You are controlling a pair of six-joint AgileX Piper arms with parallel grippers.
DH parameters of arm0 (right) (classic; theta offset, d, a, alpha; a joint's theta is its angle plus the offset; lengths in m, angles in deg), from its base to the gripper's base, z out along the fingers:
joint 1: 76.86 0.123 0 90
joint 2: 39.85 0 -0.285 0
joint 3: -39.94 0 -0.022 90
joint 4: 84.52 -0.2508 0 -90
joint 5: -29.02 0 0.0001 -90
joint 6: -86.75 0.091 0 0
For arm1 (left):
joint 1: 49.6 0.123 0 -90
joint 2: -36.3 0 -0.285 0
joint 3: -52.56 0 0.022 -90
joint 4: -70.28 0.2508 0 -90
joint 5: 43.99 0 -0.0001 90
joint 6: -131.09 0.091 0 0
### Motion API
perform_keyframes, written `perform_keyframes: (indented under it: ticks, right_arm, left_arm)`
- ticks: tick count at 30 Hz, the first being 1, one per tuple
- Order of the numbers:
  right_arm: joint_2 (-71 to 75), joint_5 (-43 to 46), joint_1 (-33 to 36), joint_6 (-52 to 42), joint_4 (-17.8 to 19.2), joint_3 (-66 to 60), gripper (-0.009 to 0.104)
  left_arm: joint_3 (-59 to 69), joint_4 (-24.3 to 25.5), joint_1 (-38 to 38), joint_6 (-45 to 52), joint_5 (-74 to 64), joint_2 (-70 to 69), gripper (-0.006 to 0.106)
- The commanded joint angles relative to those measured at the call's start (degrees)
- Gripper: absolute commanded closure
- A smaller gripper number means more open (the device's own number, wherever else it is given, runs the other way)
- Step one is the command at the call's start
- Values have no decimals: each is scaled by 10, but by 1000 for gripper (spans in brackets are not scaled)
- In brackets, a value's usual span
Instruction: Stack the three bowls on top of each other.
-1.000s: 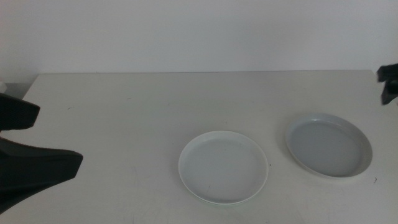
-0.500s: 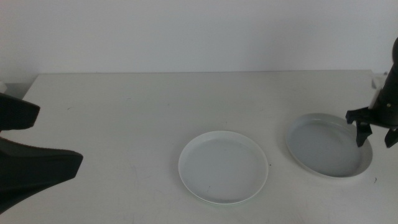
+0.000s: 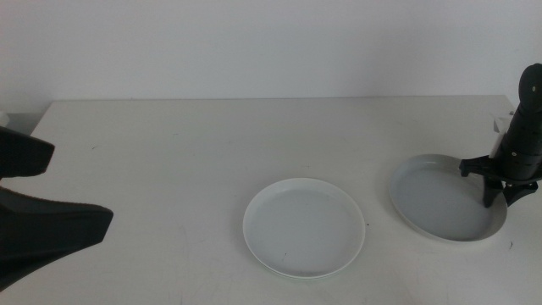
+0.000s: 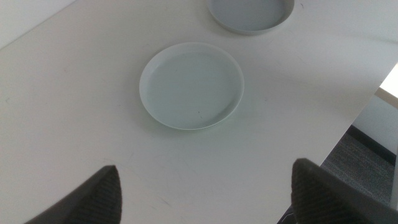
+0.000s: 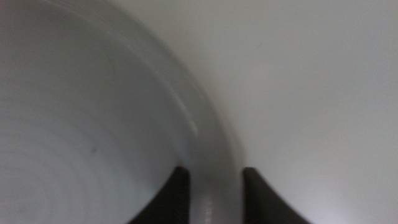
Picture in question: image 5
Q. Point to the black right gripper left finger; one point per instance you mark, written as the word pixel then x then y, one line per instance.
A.
pixel 174 199

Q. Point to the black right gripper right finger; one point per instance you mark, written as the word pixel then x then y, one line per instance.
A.
pixel 261 202

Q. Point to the grey shallow bowl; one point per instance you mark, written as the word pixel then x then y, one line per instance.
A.
pixel 93 109

